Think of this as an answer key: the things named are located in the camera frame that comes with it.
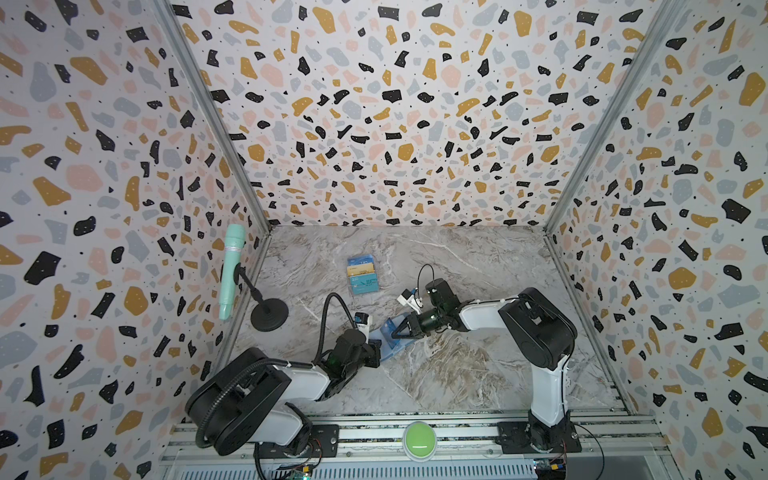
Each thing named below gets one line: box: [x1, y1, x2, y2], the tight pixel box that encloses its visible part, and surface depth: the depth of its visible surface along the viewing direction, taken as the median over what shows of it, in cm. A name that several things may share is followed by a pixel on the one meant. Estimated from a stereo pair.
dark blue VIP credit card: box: [380, 317, 401, 350], surface depth 92 cm
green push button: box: [402, 420, 437, 463], surface depth 75 cm
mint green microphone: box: [219, 224, 247, 321], surface depth 74 cm
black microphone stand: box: [234, 262, 289, 332], surface depth 96 cm
